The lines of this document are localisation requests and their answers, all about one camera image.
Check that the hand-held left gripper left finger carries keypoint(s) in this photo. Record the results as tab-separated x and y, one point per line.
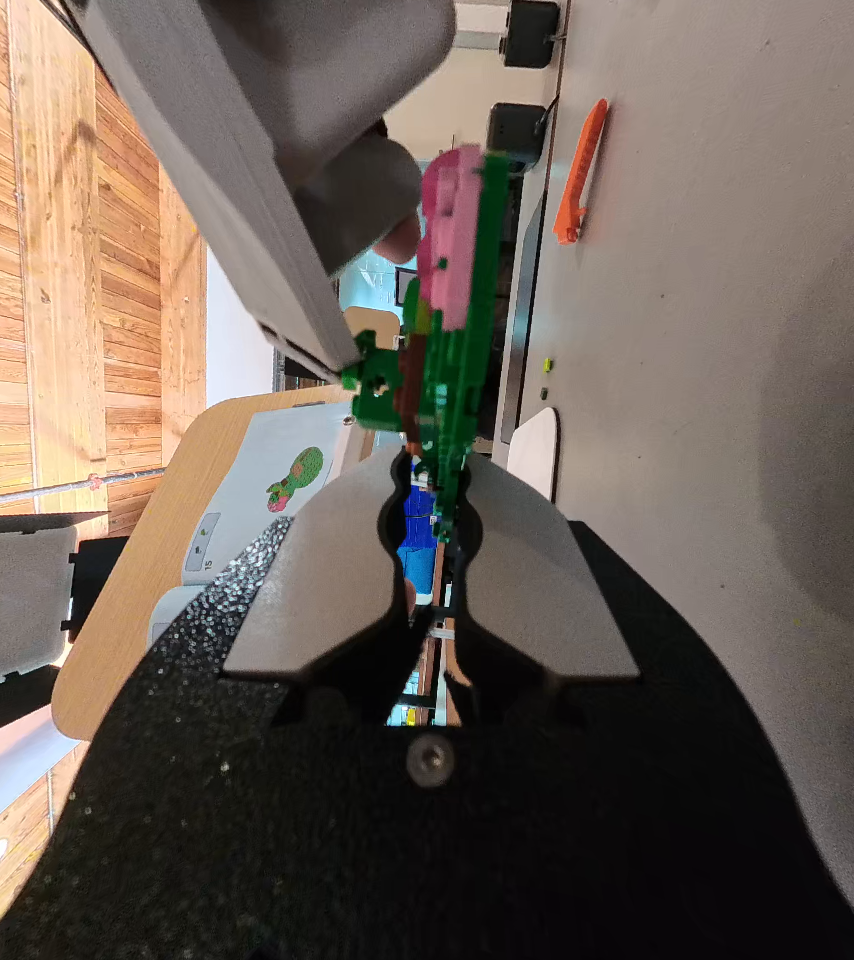
322	585

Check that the wooden chair back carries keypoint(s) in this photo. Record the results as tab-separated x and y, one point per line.
371	322

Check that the orange lego brick separator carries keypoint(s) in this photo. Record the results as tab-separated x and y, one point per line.
583	172

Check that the lego instruction booklet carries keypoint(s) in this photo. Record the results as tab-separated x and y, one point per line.
277	480

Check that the dark monitor screen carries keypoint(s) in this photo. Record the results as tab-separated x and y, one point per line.
405	285

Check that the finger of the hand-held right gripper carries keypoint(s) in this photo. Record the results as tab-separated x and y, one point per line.
232	187
352	82

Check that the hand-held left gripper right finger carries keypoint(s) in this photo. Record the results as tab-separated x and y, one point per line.
539	592

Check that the black box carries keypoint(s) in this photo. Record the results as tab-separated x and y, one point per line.
515	135
530	30

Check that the green and pink lego model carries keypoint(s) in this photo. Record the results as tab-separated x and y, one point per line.
457	352

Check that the metal rod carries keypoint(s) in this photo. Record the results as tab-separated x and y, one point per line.
52	491

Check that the light wooden table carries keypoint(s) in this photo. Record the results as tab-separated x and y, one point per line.
119	600

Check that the white rounded card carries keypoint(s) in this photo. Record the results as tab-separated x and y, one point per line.
535	454

